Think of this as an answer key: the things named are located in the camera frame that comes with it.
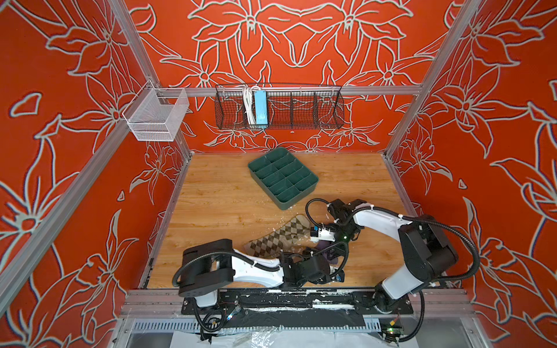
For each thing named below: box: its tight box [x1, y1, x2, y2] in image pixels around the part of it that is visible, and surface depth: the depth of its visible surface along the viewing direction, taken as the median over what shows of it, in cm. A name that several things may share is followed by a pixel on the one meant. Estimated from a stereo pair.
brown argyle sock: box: [243, 213, 312, 259], surface depth 89 cm
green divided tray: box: [248, 146, 320, 211], surface depth 105 cm
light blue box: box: [253, 89, 269, 126], surface depth 91 cm
